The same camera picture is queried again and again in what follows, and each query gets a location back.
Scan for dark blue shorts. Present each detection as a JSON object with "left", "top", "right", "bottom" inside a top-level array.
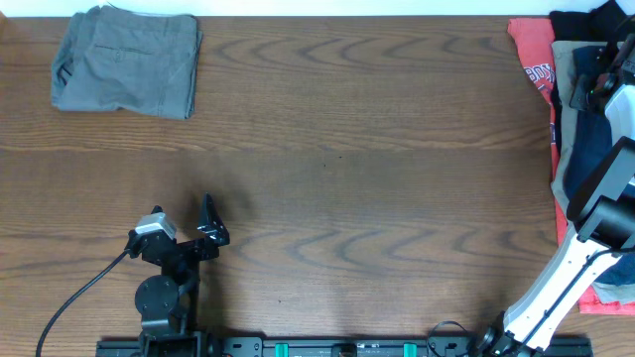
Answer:
[{"left": 563, "top": 47, "right": 634, "bottom": 198}]

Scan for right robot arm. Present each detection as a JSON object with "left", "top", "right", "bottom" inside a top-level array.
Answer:
[{"left": 469, "top": 38, "right": 634, "bottom": 356}]

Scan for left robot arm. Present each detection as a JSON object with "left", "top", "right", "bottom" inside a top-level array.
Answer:
[{"left": 126, "top": 193, "right": 230, "bottom": 356}]

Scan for beige khaki shorts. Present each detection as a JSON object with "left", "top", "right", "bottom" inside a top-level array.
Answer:
[{"left": 551, "top": 41, "right": 634, "bottom": 304}]

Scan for black garment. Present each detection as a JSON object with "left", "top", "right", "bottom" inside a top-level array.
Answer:
[{"left": 549, "top": 0, "right": 634, "bottom": 42}]

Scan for red printed t-shirt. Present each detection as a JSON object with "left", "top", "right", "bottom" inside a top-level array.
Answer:
[{"left": 507, "top": 18, "right": 634, "bottom": 315}]

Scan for folded grey shorts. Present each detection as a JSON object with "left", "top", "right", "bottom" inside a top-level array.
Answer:
[{"left": 51, "top": 5, "right": 203, "bottom": 120}]

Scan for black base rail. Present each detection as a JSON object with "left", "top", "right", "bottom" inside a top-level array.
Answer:
[{"left": 95, "top": 336, "right": 594, "bottom": 357}]

